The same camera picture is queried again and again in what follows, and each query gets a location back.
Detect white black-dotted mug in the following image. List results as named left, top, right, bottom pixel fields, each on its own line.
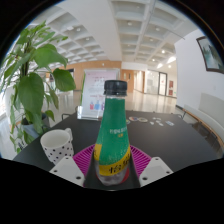
left=39, top=127, right=75, bottom=166

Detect green leafy potted plant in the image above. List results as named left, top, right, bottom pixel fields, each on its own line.
left=0, top=21, right=77, bottom=154

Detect grey plant pot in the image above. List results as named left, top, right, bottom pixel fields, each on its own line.
left=20, top=113, right=51, bottom=141

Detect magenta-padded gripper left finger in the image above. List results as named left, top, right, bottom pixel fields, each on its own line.
left=49, top=143, right=101, bottom=190

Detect recessed ceiling lights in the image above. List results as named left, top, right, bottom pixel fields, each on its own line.
left=64, top=19, right=178, bottom=69

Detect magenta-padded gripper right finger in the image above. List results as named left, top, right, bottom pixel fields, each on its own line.
left=127, top=144, right=174, bottom=190

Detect green-labelled clear drink bottle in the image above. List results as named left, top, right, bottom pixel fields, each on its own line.
left=92, top=79, right=132, bottom=187

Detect long white bench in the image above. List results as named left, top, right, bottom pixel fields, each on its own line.
left=181, top=92, right=224, bottom=151

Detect dark-framed landscape painting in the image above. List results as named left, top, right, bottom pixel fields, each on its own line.
left=195, top=35, right=224, bottom=75

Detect dark-framed glass door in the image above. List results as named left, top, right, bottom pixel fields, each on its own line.
left=144, top=69, right=168, bottom=97

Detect clear acrylic sign stand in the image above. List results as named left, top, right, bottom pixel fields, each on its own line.
left=77, top=68, right=120, bottom=120

